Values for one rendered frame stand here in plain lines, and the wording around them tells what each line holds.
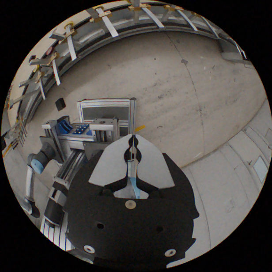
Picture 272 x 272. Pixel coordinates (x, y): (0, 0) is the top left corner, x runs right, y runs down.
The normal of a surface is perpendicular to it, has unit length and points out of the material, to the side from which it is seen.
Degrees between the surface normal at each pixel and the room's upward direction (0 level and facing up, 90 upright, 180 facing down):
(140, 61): 0
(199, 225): 90
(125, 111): 0
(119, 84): 0
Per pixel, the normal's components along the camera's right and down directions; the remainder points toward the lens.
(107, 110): 0.00, 0.50
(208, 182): -0.45, -0.77
